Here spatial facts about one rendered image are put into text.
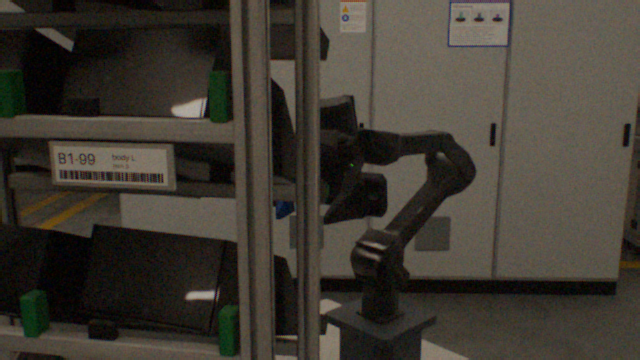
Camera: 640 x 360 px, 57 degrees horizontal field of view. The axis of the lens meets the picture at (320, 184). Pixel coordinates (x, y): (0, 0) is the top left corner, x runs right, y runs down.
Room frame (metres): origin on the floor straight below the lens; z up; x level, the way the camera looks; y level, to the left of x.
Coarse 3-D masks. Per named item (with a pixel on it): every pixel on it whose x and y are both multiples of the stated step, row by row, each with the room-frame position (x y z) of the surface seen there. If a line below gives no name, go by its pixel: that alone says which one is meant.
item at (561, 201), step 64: (512, 0) 3.56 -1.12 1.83; (576, 0) 3.53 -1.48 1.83; (512, 64) 3.54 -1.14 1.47; (576, 64) 3.53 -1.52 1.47; (512, 128) 3.54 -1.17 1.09; (576, 128) 3.53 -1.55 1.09; (512, 192) 3.54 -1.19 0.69; (576, 192) 3.53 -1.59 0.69; (512, 256) 3.54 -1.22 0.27; (576, 256) 3.53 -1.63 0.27
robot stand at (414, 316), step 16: (352, 304) 1.01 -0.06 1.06; (400, 304) 1.01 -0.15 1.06; (336, 320) 0.95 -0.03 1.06; (352, 320) 0.95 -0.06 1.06; (368, 320) 0.95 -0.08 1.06; (400, 320) 0.95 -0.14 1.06; (416, 320) 0.95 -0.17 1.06; (432, 320) 0.96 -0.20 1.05; (352, 336) 0.94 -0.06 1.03; (368, 336) 0.90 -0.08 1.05; (384, 336) 0.89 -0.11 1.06; (400, 336) 0.90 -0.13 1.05; (416, 336) 0.94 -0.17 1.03; (352, 352) 0.94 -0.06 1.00; (368, 352) 0.91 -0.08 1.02; (384, 352) 0.90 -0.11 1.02; (400, 352) 0.91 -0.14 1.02; (416, 352) 0.95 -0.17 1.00
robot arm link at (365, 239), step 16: (432, 160) 1.13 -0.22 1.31; (448, 160) 1.11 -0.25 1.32; (432, 176) 1.09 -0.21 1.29; (448, 176) 1.07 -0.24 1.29; (416, 192) 1.07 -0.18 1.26; (432, 192) 1.05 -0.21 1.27; (448, 192) 1.07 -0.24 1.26; (416, 208) 1.02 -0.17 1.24; (432, 208) 1.04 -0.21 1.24; (400, 224) 1.00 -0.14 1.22; (416, 224) 1.01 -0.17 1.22; (368, 240) 0.97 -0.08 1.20; (384, 240) 0.95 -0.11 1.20; (400, 240) 0.98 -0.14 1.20; (352, 256) 0.96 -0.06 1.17; (368, 256) 0.94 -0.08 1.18; (384, 256) 0.93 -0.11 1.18; (400, 256) 0.96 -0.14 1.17; (368, 272) 0.94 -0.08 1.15
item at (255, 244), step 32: (256, 0) 0.36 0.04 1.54; (256, 32) 0.36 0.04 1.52; (256, 64) 0.36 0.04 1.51; (256, 96) 0.36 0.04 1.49; (256, 128) 0.36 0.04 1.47; (0, 160) 0.58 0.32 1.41; (256, 160) 0.36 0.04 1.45; (0, 192) 0.58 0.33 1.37; (256, 192) 0.36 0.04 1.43; (256, 224) 0.36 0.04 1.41; (256, 256) 0.36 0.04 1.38; (256, 288) 0.36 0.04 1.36; (256, 320) 0.36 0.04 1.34; (256, 352) 0.36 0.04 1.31
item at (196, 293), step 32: (96, 224) 0.48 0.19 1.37; (96, 256) 0.46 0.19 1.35; (128, 256) 0.45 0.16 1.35; (160, 256) 0.44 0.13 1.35; (192, 256) 0.44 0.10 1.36; (224, 256) 0.43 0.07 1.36; (96, 288) 0.45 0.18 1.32; (128, 288) 0.44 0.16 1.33; (160, 288) 0.43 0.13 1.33; (192, 288) 0.42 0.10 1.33; (224, 288) 0.42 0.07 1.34; (288, 288) 0.54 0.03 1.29; (128, 320) 0.43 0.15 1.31; (160, 320) 0.42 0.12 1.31; (192, 320) 0.41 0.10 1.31; (288, 320) 0.54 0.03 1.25; (320, 320) 0.62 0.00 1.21
